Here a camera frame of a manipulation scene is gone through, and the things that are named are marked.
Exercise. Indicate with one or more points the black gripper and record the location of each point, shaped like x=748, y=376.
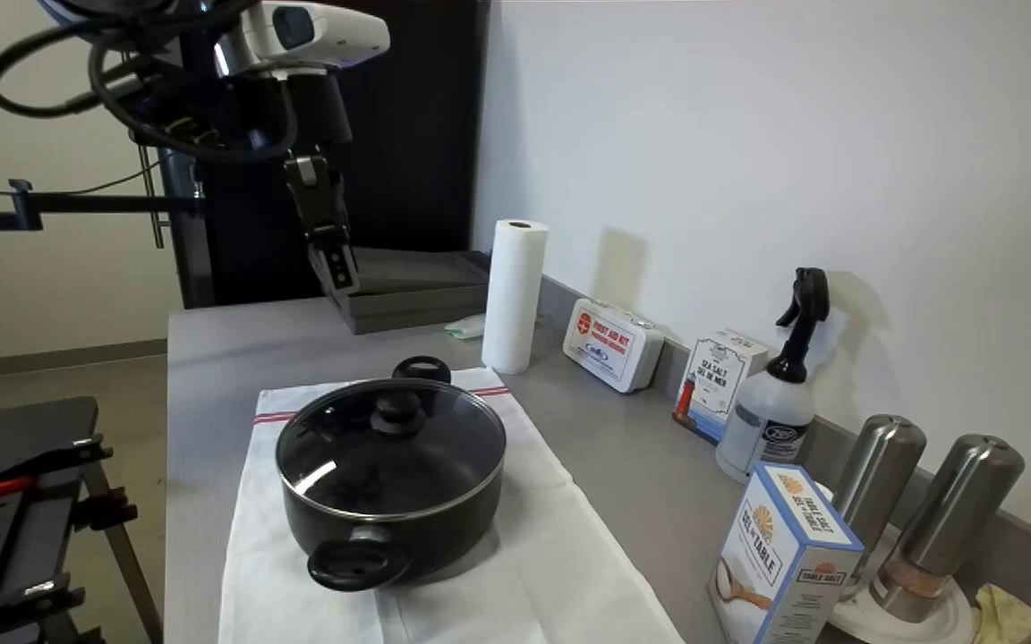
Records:
x=319, y=205

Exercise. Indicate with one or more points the glass pot lid black knob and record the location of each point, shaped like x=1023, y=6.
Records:
x=393, y=450

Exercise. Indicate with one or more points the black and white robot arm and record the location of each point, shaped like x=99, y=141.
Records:
x=291, y=47

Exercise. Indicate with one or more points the black cooking pot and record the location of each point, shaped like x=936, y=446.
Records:
x=386, y=551

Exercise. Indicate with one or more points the dark grey block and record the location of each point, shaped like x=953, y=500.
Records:
x=412, y=286

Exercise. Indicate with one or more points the white paper towel roll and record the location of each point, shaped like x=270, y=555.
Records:
x=515, y=291

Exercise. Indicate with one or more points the white red tissue box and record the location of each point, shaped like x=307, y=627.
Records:
x=615, y=345

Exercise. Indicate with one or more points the small white carton box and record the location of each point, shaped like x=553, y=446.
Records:
x=711, y=382

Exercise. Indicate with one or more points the black perforated side table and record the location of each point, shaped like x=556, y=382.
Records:
x=39, y=526

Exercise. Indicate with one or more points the white spray bottle black trigger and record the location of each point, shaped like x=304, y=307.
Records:
x=774, y=404

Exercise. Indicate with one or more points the blue white cardboard box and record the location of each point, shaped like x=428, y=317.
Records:
x=787, y=561

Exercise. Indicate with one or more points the left steel grinder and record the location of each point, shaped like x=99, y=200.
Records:
x=874, y=478

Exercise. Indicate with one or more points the steel grinder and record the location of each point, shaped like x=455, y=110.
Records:
x=874, y=478
x=960, y=503

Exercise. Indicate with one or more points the right steel grinder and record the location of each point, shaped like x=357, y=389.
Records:
x=960, y=503

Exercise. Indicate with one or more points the white round tray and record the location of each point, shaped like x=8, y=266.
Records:
x=897, y=619

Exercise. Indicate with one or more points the yellow cloth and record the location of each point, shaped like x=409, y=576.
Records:
x=1001, y=615

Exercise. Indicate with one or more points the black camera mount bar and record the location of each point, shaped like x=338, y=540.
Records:
x=32, y=210

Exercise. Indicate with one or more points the red handled clamp tool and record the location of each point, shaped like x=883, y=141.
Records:
x=27, y=475

